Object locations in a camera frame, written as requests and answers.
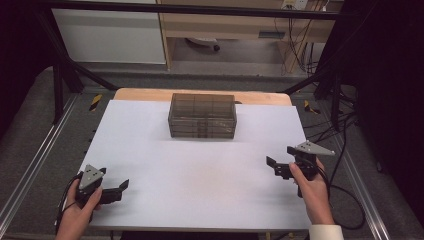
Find black floor cable bundle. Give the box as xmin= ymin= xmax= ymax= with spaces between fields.
xmin=301 ymin=111 xmax=360 ymax=148

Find office chair wheel base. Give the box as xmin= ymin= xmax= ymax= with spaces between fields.
xmin=184 ymin=36 xmax=222 ymax=53

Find person's left hand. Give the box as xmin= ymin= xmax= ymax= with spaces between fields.
xmin=54 ymin=188 xmax=103 ymax=240

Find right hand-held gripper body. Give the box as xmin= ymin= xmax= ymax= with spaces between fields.
xmin=293 ymin=140 xmax=336 ymax=182

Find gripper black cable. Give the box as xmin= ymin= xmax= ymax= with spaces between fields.
xmin=316 ymin=166 xmax=367 ymax=231
xmin=54 ymin=171 xmax=84 ymax=232

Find white wall socket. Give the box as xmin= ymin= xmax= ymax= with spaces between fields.
xmin=280 ymin=0 xmax=310 ymax=11

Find wooden desk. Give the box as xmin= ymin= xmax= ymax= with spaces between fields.
xmin=156 ymin=0 xmax=344 ymax=73

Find aluminium rail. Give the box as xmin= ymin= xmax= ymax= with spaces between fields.
xmin=331 ymin=133 xmax=392 ymax=240
xmin=0 ymin=94 xmax=80 ymax=231

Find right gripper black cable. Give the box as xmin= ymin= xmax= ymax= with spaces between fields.
xmin=316 ymin=166 xmax=367 ymax=231

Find yellow black tape marker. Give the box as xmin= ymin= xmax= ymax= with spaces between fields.
xmin=88 ymin=93 xmax=104 ymax=112
xmin=303 ymin=99 xmax=322 ymax=115

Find transparent brown drawer box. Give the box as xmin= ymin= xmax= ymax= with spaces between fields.
xmin=167 ymin=92 xmax=238 ymax=140

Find black metal stand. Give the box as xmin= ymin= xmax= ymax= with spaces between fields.
xmin=33 ymin=6 xmax=119 ymax=125
xmin=282 ymin=63 xmax=358 ymax=132

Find person's right hand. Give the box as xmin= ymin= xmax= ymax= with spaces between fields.
xmin=289 ymin=159 xmax=336 ymax=226

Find white sleeve cuff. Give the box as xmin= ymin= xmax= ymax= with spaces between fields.
xmin=308 ymin=224 xmax=345 ymax=240

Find dark curtain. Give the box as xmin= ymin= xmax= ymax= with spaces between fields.
xmin=0 ymin=0 xmax=54 ymax=141
xmin=339 ymin=0 xmax=424 ymax=231

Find black horizontal frame bar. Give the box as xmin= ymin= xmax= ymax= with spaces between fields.
xmin=43 ymin=0 xmax=348 ymax=21

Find dangling black desk cables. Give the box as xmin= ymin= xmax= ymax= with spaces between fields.
xmin=273 ymin=8 xmax=323 ymax=76

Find white cabinet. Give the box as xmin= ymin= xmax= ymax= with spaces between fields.
xmin=50 ymin=0 xmax=167 ymax=65

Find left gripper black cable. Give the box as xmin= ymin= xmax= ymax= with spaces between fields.
xmin=54 ymin=171 xmax=84 ymax=232

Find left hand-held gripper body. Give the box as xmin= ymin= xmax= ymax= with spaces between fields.
xmin=75 ymin=164 xmax=105 ymax=207

